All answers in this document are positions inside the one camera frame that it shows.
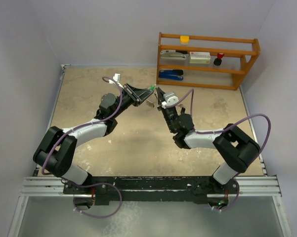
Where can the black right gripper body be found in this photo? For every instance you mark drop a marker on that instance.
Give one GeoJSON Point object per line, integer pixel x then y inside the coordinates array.
{"type": "Point", "coordinates": [169, 115]}

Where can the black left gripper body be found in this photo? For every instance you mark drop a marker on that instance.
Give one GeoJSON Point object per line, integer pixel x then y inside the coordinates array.
{"type": "Point", "coordinates": [129, 96]}

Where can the silver keyring with clips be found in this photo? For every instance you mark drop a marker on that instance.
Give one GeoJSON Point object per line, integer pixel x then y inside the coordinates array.
{"type": "Point", "coordinates": [151, 101]}

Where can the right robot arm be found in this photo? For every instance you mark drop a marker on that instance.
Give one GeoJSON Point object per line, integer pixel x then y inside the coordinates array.
{"type": "Point", "coordinates": [237, 149]}

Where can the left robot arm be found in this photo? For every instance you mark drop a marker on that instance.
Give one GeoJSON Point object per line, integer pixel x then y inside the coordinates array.
{"type": "Point", "coordinates": [56, 150]}

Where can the key with black fob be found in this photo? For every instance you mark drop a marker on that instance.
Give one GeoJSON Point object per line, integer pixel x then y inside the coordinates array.
{"type": "Point", "coordinates": [181, 107]}

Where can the blue stapler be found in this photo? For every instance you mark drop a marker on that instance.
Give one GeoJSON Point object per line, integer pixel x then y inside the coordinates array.
{"type": "Point", "coordinates": [171, 74]}

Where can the grey stapler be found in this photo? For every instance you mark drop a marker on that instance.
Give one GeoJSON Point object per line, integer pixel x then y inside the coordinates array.
{"type": "Point", "coordinates": [173, 55]}

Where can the white green staples box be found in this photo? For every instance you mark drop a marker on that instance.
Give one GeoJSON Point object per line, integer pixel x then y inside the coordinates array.
{"type": "Point", "coordinates": [199, 58]}

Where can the yellow small box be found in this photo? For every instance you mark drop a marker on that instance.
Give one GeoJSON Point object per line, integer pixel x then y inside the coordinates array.
{"type": "Point", "coordinates": [184, 40]}

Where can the wooden shelf rack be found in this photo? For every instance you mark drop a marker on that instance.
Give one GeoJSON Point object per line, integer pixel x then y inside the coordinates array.
{"type": "Point", "coordinates": [239, 57]}

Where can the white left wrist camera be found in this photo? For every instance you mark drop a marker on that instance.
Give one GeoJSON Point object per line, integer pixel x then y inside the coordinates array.
{"type": "Point", "coordinates": [117, 77]}

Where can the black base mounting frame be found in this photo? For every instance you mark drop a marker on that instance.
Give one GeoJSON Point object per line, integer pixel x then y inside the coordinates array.
{"type": "Point", "coordinates": [196, 189]}

